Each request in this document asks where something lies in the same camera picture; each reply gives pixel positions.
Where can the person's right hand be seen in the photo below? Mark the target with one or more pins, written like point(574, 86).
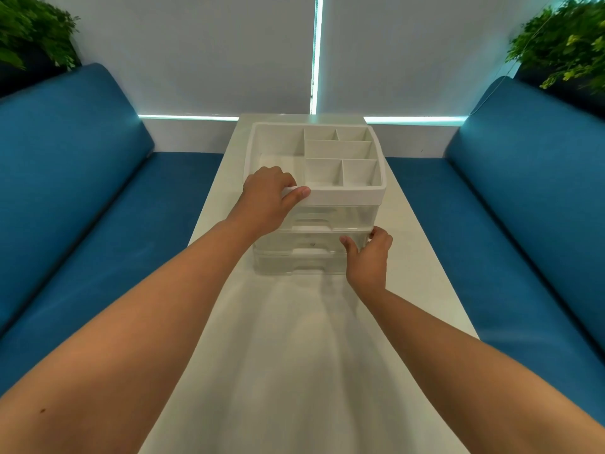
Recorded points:
point(369, 264)

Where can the person's left hand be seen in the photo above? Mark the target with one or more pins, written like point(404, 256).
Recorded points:
point(264, 198)

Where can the person's left thumb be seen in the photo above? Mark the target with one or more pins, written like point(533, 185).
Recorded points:
point(297, 196)

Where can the person's right thumb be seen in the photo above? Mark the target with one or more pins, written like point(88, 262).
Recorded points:
point(349, 245)

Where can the white desktop drawer organizer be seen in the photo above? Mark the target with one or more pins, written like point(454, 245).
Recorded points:
point(315, 184)

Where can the person's left forearm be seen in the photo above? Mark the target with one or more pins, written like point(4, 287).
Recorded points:
point(127, 335)

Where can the person's right forearm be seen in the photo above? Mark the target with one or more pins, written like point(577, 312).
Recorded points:
point(477, 373)

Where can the blue sofa bench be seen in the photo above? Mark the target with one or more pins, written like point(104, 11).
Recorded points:
point(515, 231)
point(80, 222)

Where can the white roller blind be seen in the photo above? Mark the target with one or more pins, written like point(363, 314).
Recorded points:
point(194, 51)
point(425, 51)

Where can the green potted plant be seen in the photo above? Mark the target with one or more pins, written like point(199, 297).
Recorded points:
point(35, 35)
point(565, 42)

